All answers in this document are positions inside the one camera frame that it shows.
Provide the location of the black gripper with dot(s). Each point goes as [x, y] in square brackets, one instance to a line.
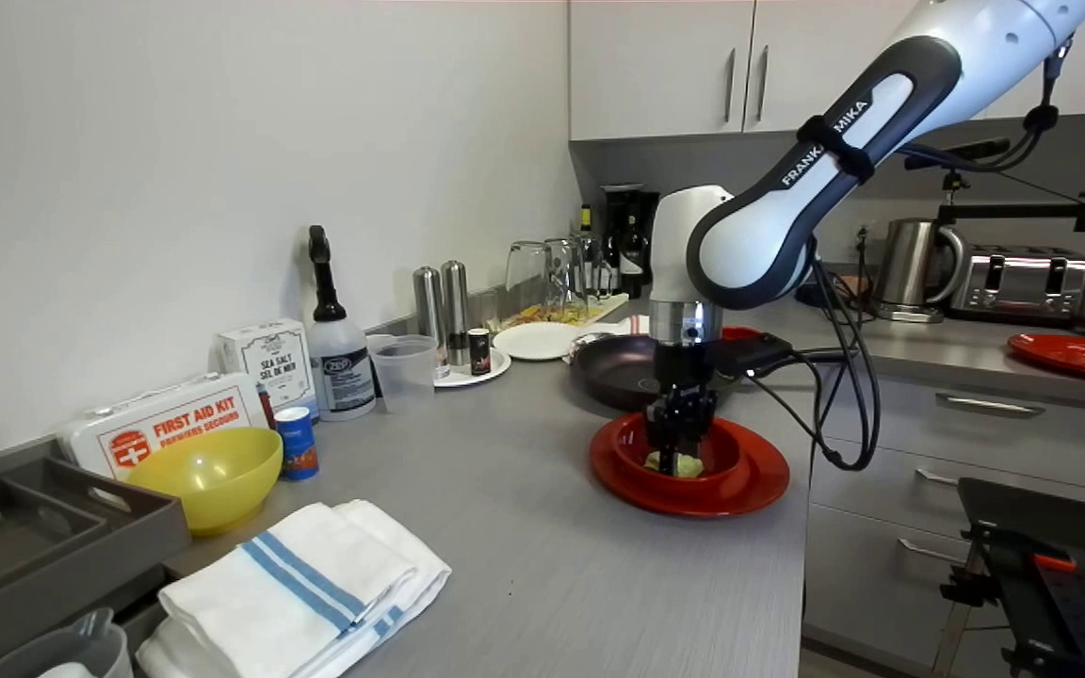
[682, 377]

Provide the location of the yellow sponge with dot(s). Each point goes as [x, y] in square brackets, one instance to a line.
[681, 464]

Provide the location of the red bowl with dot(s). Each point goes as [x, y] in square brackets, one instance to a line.
[732, 459]

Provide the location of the red plate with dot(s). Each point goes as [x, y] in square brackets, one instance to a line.
[1083, 357]
[754, 485]

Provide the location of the black frying pan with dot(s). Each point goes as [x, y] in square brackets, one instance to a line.
[612, 371]

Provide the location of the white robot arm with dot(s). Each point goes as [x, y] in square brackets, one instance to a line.
[806, 190]

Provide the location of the small white plate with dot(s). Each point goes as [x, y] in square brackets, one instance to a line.
[458, 373]

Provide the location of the yellow bowl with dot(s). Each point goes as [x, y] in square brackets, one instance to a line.
[210, 476]

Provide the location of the red cup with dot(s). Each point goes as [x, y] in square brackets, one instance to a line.
[742, 332]

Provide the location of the white towel red stripes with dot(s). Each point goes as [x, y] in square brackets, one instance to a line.
[612, 331]

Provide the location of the yellow patterned mat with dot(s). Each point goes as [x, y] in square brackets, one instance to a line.
[568, 309]

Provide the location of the clear drinking glass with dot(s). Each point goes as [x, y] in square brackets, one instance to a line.
[529, 277]
[568, 265]

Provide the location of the black coffee maker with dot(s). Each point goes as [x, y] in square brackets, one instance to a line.
[623, 240]

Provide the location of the small dark spice jar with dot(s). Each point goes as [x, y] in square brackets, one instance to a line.
[481, 357]

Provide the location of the steel grinder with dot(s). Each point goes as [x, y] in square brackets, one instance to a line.
[453, 306]
[428, 303]

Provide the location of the clear plastic container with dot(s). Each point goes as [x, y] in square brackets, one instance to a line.
[401, 363]

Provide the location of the steel electric kettle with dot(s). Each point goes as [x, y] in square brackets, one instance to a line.
[921, 265]

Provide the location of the clear spray bottle black nozzle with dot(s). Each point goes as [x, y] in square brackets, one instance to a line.
[342, 371]

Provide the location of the steel toaster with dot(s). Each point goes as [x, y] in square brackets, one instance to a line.
[1019, 288]

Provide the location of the white upper cabinet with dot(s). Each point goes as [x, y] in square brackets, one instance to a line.
[656, 61]

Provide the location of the white cabinet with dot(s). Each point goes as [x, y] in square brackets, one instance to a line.
[1070, 454]
[656, 61]

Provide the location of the small blue container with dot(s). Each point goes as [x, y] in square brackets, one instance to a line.
[300, 446]

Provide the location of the white lower cabinet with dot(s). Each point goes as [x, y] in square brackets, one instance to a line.
[1070, 454]

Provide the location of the white towel blue stripes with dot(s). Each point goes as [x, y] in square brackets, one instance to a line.
[303, 591]

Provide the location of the white cardboard box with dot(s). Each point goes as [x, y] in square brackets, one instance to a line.
[270, 363]

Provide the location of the black equipment stand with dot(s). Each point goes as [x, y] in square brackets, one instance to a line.
[1070, 603]

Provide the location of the white first aid kit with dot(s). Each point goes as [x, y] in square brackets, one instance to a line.
[172, 425]

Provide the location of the grey plastic tray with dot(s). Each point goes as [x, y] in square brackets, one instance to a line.
[55, 540]

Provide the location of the clear measuring jug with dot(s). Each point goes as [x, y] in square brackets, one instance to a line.
[77, 645]

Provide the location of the wrist mounted camera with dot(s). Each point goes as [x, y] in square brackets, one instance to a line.
[754, 358]

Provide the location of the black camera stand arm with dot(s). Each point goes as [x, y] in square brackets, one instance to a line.
[1032, 212]

